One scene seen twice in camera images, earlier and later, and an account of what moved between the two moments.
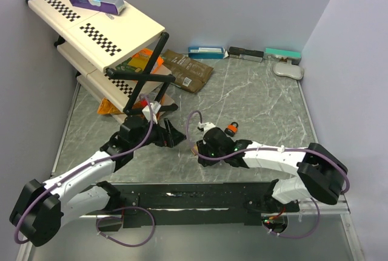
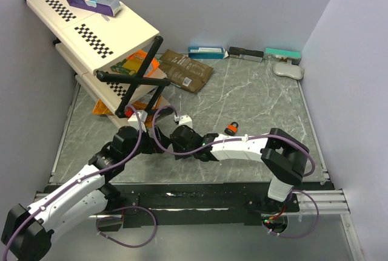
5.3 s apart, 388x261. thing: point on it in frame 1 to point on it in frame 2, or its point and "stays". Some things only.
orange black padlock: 231,129 stays
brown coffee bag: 187,74 stays
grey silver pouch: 288,70 stays
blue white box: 205,53 stays
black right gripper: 202,147 to 178,157
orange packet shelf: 106,107 to 102,108
